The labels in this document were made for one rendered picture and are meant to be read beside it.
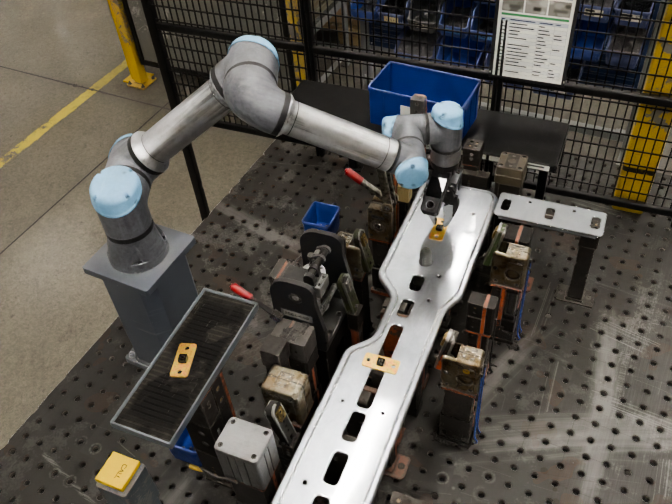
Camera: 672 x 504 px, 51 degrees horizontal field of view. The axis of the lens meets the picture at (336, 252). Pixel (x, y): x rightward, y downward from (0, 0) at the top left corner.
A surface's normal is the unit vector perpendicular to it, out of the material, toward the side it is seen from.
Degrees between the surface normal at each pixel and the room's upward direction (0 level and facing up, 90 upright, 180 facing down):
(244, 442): 0
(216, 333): 0
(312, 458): 0
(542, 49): 90
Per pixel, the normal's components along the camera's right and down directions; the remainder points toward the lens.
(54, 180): -0.07, -0.70
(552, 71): -0.38, 0.68
